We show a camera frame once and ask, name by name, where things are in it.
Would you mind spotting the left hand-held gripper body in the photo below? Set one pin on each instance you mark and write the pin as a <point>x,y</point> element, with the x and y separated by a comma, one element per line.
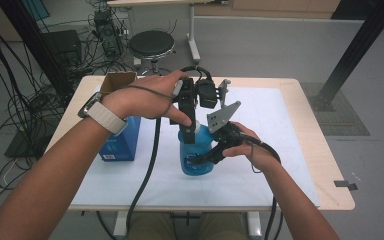
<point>187,100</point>

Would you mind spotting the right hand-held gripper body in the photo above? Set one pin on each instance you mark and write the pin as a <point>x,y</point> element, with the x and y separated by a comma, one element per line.
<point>228,136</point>

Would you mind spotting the blue detergent bottle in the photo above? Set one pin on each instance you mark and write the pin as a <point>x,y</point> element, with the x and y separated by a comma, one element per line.
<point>196,168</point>

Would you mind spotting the blue cardboard box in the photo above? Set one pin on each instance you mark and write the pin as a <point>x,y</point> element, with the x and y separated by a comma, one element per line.
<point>121,146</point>

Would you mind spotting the person's right hand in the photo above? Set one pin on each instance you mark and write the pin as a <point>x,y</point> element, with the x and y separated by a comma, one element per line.
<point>260,155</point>

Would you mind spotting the person's left hand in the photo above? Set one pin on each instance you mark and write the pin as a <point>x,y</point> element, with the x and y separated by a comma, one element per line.
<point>143,100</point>

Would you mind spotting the white table mat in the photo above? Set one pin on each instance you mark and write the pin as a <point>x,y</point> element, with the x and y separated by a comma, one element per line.
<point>233,186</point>

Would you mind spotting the white desk with legs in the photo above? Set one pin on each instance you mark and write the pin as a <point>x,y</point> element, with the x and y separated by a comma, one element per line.
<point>193,33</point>

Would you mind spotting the black round stool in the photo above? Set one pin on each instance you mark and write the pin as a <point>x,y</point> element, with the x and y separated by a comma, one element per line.
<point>151,43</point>

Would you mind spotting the person's right leg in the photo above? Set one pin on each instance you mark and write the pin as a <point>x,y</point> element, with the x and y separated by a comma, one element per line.
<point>223,226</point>

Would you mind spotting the person's leg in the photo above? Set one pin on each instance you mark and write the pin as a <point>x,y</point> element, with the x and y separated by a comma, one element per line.
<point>153,226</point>
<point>223,226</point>

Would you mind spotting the white table leg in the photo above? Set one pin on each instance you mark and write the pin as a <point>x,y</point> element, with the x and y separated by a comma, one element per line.
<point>120,225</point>
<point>254,225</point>

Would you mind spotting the person's left leg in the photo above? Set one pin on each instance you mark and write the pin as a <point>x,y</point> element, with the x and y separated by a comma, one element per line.
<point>153,226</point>

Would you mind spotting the black computer tower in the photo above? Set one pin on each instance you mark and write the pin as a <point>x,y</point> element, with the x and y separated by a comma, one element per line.
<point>108,33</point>

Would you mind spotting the dark floor mat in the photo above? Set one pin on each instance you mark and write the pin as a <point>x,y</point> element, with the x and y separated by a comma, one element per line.
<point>343,120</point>

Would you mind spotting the black tape strip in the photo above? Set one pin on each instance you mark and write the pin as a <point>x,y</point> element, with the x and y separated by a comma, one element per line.
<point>346,185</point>

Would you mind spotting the black box case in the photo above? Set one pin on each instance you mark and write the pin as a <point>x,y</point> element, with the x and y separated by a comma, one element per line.
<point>63,46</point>

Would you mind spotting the black floor plate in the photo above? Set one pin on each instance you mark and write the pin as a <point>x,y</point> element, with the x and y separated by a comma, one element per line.
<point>23,148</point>

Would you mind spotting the black metal post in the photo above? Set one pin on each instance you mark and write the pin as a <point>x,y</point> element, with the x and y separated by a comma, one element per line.
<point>360,40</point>
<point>30,36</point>

